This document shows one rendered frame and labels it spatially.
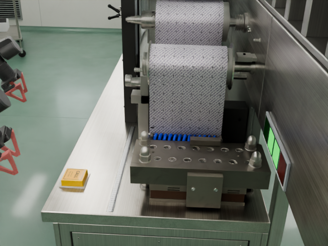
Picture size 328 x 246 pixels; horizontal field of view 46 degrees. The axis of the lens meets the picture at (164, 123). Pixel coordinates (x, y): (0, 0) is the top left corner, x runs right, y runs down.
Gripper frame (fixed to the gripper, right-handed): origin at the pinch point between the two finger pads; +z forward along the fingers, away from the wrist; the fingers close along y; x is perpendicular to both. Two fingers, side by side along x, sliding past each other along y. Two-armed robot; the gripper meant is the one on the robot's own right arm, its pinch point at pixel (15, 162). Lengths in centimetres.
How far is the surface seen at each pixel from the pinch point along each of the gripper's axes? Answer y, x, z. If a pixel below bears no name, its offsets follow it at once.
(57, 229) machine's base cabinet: -5.9, 2.5, 22.9
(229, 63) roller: 4, -67, 12
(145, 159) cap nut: -6.2, -30.8, 18.0
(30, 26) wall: 619, 76, 72
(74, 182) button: 5.1, -7.1, 18.8
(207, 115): 5, -54, 24
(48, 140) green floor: 205, 54, 90
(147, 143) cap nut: 3.2, -33.1, 19.6
